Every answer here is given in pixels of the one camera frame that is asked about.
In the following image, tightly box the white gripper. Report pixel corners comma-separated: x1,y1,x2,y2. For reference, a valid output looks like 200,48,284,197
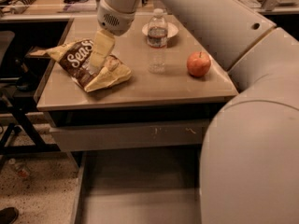
89,0,136,73

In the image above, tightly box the brown sea salt chip bag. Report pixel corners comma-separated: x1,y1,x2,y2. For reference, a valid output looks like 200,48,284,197
46,39,132,92

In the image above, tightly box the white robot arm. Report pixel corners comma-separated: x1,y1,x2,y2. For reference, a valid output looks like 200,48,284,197
97,0,299,224

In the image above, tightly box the grey drawer cabinet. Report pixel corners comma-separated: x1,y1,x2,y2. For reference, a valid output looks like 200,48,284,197
33,13,240,224

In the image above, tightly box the closed top drawer front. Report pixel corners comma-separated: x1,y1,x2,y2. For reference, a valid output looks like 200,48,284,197
50,119,209,151

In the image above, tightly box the open middle drawer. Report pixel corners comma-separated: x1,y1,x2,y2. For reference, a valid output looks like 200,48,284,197
70,146,202,224

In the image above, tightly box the clear plastic water bottle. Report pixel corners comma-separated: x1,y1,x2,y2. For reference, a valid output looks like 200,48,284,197
147,8,168,74

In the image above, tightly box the red apple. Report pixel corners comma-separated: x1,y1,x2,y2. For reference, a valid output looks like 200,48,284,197
187,51,211,77

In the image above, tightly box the plastic bottle on floor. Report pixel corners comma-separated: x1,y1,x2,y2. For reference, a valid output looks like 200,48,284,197
8,159,30,179

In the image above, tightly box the black shoe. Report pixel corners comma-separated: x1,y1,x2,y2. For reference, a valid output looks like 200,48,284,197
0,207,19,224

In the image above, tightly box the black desk frame left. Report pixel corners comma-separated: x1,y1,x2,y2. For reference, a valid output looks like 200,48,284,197
0,90,60,155

